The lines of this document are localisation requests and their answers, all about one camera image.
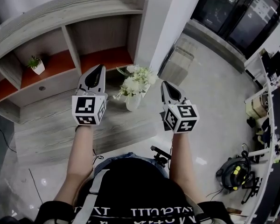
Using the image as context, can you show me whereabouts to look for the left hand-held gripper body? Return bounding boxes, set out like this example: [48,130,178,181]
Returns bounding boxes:
[71,87,109,126]

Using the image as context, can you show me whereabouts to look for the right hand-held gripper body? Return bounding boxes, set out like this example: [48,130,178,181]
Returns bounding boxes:
[162,98,200,134]

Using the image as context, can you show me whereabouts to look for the white flowers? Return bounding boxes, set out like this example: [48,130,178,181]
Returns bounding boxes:
[112,64,158,112]

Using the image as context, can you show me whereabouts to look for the person's right forearm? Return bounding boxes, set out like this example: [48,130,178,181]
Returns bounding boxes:
[169,132,206,208]

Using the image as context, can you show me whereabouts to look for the person's left forearm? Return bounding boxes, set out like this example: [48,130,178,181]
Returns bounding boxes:
[53,125,94,206]

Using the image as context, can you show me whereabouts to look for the grey wooden desk with shelves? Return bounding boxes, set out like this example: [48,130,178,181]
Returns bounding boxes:
[0,0,157,165]

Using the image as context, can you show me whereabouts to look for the white office desk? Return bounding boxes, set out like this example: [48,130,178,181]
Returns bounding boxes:
[244,48,280,224]

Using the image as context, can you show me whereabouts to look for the black computer monitor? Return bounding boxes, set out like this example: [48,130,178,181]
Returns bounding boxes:
[261,50,280,78]

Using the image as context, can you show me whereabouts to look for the grey folded board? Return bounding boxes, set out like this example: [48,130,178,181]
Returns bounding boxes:
[158,37,195,80]

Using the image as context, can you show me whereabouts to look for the black waist-mounted device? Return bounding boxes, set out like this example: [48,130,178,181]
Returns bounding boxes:
[150,145,172,168]

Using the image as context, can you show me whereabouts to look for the small plant in white pot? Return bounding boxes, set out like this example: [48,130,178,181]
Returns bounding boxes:
[27,55,46,76]

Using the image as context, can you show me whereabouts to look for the grey door step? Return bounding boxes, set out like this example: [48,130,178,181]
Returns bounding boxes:
[182,20,248,73]

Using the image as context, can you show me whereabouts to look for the person's blue jeans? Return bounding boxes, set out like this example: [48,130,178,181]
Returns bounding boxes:
[93,152,170,180]

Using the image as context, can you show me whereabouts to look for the pair of black shoes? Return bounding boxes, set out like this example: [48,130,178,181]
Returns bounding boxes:
[246,116,258,128]

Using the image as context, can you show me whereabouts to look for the stack of cardboard boxes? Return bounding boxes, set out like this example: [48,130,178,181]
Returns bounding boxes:
[245,97,269,119]

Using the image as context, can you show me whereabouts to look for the black and yellow vacuum cleaner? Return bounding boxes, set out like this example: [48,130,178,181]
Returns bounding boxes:
[216,156,253,191]

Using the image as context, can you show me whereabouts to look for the person's black printed shirt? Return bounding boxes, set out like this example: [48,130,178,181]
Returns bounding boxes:
[35,157,231,224]

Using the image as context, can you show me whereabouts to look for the black chair base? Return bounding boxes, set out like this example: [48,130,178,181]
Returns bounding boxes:
[241,171,263,205]

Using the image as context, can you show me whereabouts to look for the black glass door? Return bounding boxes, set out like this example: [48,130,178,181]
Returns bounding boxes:
[191,0,280,58]

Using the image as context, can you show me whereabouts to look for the flat cardboard box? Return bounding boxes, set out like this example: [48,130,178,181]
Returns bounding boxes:
[226,206,242,216]

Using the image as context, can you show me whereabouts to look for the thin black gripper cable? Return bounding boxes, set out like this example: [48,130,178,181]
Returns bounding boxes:
[91,148,105,163]

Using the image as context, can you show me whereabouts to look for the grey shoulder strap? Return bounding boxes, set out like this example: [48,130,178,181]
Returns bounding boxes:
[71,169,111,224]

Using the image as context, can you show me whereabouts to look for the black vacuum cleaner cable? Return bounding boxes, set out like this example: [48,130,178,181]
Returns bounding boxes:
[205,188,225,199]

